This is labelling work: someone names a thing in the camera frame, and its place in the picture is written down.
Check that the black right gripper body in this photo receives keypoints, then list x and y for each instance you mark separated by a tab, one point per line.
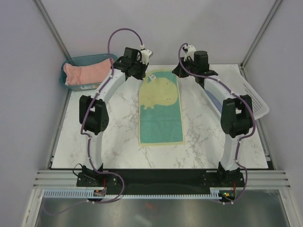
189	65

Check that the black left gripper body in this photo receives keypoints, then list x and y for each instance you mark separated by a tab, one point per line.
139	68

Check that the pink towel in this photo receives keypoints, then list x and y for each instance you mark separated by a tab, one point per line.
81	75

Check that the yellow green towel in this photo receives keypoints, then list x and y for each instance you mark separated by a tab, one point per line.
160	115

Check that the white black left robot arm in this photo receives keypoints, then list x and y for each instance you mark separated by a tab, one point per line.
93	113

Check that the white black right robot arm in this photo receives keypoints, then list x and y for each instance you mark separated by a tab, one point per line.
237	120

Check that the white perforated plastic basket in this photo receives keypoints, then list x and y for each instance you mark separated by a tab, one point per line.
230	80

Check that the blue towel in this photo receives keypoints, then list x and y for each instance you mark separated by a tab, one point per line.
216	103

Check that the teal transparent plastic bin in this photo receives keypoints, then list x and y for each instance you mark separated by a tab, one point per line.
84	61

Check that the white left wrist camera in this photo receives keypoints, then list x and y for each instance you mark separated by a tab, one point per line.
145	55

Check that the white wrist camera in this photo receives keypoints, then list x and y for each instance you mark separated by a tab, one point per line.
189	51
145	55

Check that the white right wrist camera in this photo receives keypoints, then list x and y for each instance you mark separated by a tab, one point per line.
189	51

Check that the white slotted cable duct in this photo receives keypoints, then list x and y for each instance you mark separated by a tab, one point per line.
106	194

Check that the aluminium frame rail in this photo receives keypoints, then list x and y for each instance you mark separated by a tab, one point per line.
261	179

